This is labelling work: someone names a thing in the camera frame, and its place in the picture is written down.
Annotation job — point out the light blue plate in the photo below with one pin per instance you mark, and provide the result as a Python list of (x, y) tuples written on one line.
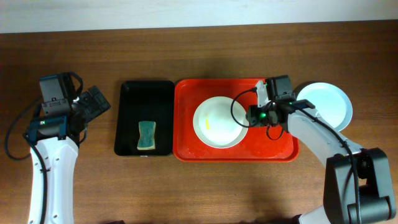
[(331, 102)]

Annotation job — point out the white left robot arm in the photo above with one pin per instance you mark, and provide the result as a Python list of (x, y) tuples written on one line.
[(54, 143)]

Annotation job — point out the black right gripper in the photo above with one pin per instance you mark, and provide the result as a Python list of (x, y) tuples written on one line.
[(252, 119)]

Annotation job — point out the black plastic tray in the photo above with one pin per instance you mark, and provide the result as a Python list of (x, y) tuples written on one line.
[(145, 100)]

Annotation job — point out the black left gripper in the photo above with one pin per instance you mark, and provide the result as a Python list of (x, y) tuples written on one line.
[(95, 109)]

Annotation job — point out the red plastic tray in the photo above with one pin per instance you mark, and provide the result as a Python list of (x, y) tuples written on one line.
[(255, 147)]

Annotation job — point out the white plate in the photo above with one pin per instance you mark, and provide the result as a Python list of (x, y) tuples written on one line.
[(220, 123)]

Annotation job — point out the green and yellow sponge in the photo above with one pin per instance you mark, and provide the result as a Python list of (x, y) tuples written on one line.
[(146, 135)]

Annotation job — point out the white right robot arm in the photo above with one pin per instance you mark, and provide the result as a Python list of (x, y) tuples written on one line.
[(358, 185)]

